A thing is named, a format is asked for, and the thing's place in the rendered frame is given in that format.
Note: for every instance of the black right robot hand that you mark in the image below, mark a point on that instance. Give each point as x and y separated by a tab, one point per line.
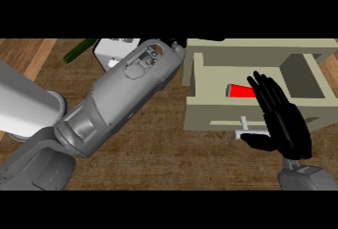
284	119

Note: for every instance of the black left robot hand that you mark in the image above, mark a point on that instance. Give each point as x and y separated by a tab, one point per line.
178	40

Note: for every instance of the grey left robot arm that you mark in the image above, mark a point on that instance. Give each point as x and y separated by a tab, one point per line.
119	89

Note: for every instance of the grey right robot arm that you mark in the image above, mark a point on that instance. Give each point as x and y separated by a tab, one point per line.
306	179

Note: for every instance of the beige drawer front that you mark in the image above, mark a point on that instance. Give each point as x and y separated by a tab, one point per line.
212	113

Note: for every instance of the beige wooden cabinet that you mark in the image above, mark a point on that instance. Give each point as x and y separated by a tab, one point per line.
229	59

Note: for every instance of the white box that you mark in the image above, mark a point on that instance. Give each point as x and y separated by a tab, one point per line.
110	53

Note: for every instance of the green cucumber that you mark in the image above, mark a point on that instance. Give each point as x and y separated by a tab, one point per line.
79	51

